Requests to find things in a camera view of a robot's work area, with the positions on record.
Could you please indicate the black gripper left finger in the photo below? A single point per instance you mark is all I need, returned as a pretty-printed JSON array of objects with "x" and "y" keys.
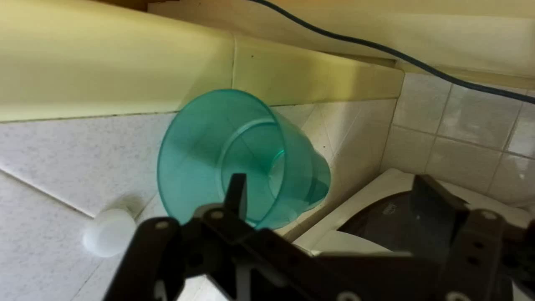
[{"x": 160, "y": 261}]

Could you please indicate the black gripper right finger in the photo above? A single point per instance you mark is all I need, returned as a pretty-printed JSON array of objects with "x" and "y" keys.
[{"x": 478, "y": 256}]

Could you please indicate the teal plastic cup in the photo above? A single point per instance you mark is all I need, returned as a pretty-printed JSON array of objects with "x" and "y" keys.
[{"x": 205, "y": 155}]

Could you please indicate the small white round cap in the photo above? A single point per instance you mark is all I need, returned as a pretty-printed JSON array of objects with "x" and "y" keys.
[{"x": 108, "y": 232}]

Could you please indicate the white microwave oven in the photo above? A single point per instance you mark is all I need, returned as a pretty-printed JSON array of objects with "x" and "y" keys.
[{"x": 378, "y": 186}]

